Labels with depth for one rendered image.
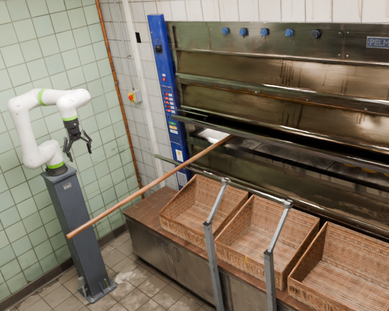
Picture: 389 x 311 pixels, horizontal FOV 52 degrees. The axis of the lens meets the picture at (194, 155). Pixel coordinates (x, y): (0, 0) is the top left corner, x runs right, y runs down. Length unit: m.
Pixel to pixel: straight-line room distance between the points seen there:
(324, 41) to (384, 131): 0.58
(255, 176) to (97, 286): 1.68
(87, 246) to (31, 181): 0.74
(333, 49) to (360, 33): 0.17
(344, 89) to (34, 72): 2.34
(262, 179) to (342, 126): 0.79
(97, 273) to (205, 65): 1.95
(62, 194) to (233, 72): 1.53
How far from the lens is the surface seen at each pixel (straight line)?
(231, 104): 2.86
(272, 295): 2.59
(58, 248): 4.03
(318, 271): 2.81
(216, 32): 2.79
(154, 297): 3.59
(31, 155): 2.95
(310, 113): 2.52
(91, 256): 3.52
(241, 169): 3.06
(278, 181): 2.88
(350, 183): 2.58
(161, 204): 3.60
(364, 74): 2.30
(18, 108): 2.81
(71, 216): 3.26
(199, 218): 3.32
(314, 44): 2.38
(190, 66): 3.02
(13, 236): 3.77
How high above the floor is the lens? 2.52
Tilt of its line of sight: 27 degrees down
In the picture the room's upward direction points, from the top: 9 degrees counter-clockwise
